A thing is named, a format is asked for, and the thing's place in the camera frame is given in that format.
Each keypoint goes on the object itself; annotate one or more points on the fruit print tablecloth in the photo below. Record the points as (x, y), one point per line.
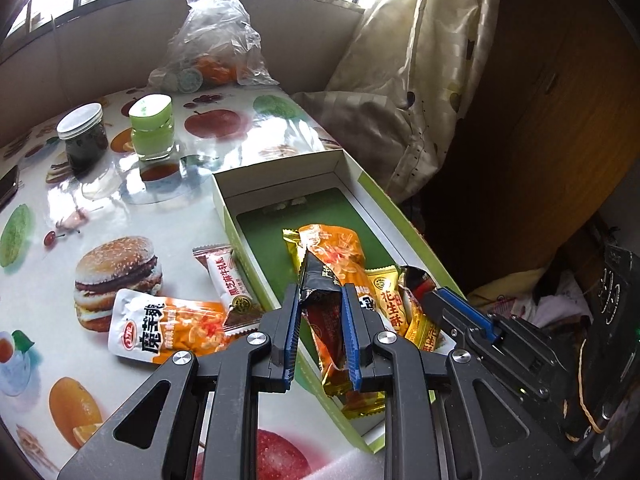
(50, 240)

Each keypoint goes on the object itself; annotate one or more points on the white and brown candy packet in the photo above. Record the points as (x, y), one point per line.
(225, 280)

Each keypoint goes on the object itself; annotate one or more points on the clear plastic bag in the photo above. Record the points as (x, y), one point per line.
(215, 30)

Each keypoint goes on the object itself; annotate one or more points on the pile of light cloths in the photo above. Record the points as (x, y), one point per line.
(550, 305)

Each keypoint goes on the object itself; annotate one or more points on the orange and gold snack packet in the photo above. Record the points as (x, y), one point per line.
(330, 250)

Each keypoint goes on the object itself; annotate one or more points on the dark glass jar white lid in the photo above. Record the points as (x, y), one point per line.
(82, 135)

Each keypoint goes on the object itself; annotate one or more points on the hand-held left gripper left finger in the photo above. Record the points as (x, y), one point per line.
(290, 342)

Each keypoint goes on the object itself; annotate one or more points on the dark smartphone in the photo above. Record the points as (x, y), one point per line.
(7, 187)

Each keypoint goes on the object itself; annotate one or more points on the dark red candy packet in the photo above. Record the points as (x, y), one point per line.
(414, 280)
(325, 325)

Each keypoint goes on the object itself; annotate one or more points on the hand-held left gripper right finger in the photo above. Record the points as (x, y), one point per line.
(352, 342)

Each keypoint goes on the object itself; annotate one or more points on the beige cloth bundle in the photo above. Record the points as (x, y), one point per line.
(360, 125)

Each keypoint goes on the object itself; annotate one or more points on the small round sealed cup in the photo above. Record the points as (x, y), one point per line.
(189, 80)

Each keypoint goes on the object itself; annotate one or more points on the small gold candy packet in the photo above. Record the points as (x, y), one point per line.
(425, 334)

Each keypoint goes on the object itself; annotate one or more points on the tall gold peanut candy packet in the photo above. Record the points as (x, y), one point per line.
(390, 300)

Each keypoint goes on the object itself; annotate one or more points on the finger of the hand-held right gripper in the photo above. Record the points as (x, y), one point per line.
(440, 312)
(467, 310)

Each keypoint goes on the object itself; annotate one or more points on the orange fruit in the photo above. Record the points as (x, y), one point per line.
(215, 69)

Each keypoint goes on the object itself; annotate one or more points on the orange and white snack pouch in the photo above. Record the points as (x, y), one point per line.
(165, 330)

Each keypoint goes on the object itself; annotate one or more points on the long yellow snack packet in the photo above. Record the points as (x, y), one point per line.
(365, 402)

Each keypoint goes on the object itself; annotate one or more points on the beige dotted curtain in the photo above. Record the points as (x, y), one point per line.
(430, 35)

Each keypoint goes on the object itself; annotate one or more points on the brown wooden cabinet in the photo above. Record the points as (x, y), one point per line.
(550, 110)

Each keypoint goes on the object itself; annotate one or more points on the green glass jar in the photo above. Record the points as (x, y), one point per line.
(151, 130)

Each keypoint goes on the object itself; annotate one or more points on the green and white cardboard box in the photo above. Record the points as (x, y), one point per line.
(300, 210)

